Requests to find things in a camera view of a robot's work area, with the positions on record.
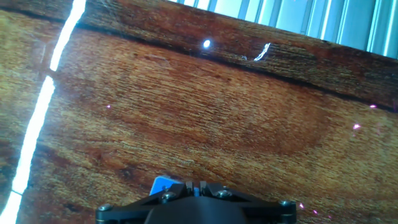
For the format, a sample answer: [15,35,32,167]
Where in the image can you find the large glossy wooden board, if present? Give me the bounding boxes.
[0,0,398,224]

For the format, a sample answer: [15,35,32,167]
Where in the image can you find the blue pipette tip holder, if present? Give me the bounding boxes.
[149,175,200,197]

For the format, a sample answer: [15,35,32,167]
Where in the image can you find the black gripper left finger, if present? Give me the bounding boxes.
[95,182,197,224]

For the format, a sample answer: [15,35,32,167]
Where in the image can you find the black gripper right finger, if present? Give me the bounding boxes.
[198,181,297,224]

